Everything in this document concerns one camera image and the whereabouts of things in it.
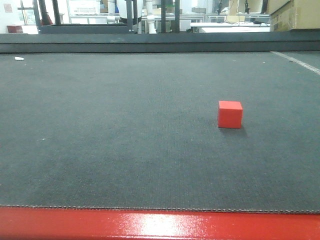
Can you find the small white scrap on carpet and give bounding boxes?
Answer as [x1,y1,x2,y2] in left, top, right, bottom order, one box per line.
[14,56,24,61]

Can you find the large cardboard box top right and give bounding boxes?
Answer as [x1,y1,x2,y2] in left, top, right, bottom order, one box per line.
[267,0,320,32]

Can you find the red glossy front ledge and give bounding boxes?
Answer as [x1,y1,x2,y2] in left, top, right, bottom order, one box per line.
[0,207,320,240]

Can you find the red cube block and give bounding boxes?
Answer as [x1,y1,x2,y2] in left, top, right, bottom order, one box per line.
[217,100,243,129]

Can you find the white table in background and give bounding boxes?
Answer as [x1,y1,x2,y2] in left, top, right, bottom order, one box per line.
[190,21,270,33]

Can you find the dark red bin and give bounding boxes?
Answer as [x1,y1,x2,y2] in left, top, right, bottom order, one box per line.
[6,24,23,34]

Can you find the dark metal frame stand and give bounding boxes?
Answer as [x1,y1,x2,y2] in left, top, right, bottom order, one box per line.
[32,0,144,34]

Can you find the dark grey carpet mat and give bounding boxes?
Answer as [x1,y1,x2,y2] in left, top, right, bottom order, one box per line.
[0,31,320,214]

